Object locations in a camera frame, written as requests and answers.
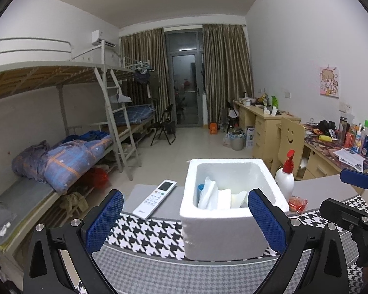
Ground black headphones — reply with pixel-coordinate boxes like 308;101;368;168
317;120;338;132

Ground row of toiletry bottles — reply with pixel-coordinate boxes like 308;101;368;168
339;114;368;157

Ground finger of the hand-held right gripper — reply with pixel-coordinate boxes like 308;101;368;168
339;169;368;197
320;198;368;232

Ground black folding chair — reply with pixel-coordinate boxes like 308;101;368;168
150;104;177;146

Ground wooden desk with printed cover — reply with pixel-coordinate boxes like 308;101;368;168
300;124;368;182

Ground glass balcony door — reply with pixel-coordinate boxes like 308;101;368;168
165;30;205;128

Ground white metal bunk bed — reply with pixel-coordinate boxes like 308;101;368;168
119;56;160;139
0;38;142;264

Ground beige clothes pile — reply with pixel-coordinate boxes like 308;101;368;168
59;191;88;212

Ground blue bedding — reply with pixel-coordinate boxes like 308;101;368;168
113;103;156;126

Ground red plastic bag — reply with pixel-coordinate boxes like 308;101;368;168
82;167;110;189

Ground dark hanging clothes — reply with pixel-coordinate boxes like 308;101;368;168
134;67;153;84

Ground houndstooth tablecloth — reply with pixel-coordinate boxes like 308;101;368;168
77;173;368;294

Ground wooden smiley chair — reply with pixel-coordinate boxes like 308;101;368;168
269;116;306;179

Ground wooden desk with drawers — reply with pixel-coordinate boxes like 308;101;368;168
233;99;302;160

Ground white remote control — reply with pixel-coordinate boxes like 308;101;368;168
132;179;178;220

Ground printed paper sheets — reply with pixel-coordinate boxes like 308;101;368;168
334;147;366;172

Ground grey mattress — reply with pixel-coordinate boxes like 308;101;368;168
0;176;56;243

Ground red snack packet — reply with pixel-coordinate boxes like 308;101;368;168
288;196;308;213

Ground purple grey quilt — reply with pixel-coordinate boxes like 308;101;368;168
12;140;51;185

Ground white pump lotion bottle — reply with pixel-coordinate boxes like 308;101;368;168
274;149;296;201

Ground white tissue paper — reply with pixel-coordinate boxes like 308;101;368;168
216;189;233;210

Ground cartoon wall poster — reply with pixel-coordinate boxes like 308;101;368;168
318;65;341;98

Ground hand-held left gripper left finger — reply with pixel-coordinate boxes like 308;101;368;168
23;189;125;294

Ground white carton box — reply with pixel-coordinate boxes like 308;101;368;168
244;125;256;150

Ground blue plaid quilt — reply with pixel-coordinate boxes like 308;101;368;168
44;129;114;194

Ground white air conditioner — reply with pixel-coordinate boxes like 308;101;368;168
91;30;117;47

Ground white folded tissue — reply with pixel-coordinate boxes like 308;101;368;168
230;190;249;209

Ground brown curtain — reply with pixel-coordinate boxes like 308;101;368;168
201;24;254;126
119;28;169;129

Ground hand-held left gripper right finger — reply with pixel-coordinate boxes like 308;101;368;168
247;189;352;294

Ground grey waste bin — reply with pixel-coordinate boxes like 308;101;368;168
230;130;246;151

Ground white foam box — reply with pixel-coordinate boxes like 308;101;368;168
179;158;290;261

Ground blue face mask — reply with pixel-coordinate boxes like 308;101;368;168
197;176;219;210

